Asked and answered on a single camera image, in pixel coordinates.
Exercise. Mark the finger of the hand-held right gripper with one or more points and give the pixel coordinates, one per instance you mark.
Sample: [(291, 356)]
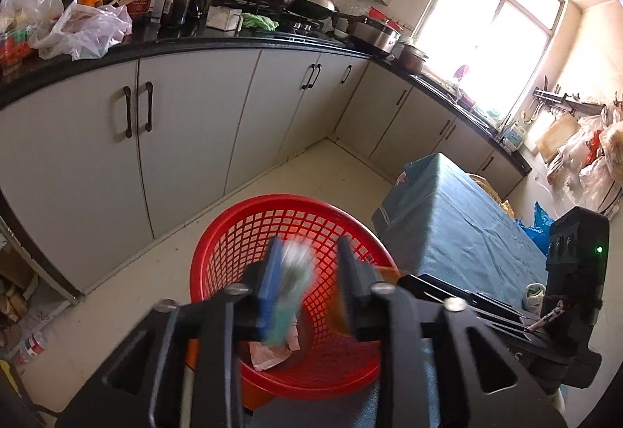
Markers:
[(430, 286), (511, 333)]

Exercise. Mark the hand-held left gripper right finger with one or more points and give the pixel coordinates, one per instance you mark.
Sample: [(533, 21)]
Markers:
[(346, 282)]

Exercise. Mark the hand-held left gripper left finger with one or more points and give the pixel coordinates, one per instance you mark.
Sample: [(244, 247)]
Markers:
[(270, 284)]

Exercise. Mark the green white packet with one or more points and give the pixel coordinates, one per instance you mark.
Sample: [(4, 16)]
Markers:
[(292, 291)]

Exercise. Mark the red plastic mesh basket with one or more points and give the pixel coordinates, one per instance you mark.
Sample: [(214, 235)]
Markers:
[(228, 233)]

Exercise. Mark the pink paper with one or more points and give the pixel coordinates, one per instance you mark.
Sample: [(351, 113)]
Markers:
[(265, 355)]

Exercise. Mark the blue plastic bag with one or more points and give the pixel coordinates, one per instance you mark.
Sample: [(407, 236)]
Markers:
[(538, 226)]

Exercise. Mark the blue tablecloth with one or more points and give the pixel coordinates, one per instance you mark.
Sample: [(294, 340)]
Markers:
[(452, 223)]

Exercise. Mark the bundle of plastic bags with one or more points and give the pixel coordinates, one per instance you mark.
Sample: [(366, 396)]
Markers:
[(594, 150)]

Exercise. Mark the white cabinet door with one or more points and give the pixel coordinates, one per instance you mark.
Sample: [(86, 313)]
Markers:
[(311, 111), (348, 99), (506, 175), (375, 116), (272, 116), (418, 131), (469, 150), (63, 175), (194, 136)]

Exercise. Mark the yellow plastic bag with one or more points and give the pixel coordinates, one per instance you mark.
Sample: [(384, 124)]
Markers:
[(491, 192)]

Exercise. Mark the wooden cutting board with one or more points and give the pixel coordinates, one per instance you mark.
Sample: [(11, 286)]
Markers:
[(557, 136)]

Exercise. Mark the dish soap bottle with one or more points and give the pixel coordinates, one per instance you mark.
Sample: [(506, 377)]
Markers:
[(512, 136)]

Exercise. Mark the brown pot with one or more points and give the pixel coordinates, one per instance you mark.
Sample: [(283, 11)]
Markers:
[(413, 59)]

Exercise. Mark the kitchen window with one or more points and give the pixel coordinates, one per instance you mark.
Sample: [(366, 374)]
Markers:
[(486, 19)]

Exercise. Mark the steel cooking pot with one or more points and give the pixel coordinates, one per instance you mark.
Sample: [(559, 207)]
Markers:
[(375, 38)]

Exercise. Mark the cluttered storage shelf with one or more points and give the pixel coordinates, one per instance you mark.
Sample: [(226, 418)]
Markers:
[(24, 291)]

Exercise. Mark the black gas stove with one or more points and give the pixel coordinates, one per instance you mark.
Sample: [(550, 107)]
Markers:
[(301, 26)]

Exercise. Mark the green dish cloth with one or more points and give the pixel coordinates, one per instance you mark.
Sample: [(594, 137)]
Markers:
[(260, 21)]

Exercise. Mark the red lidded pot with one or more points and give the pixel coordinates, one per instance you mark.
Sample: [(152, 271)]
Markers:
[(387, 16)]

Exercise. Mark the white seasoning box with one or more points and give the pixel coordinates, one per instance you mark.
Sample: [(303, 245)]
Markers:
[(224, 17)]

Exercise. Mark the white crumpled plastic bag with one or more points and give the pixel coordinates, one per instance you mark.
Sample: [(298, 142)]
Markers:
[(82, 31)]

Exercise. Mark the red packaged food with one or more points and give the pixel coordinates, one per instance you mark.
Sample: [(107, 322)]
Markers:
[(14, 49)]

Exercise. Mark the clear plastic bag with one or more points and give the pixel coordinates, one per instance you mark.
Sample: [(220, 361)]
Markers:
[(29, 2)]

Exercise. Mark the wall knife rack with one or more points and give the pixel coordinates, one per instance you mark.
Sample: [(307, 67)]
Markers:
[(567, 99)]

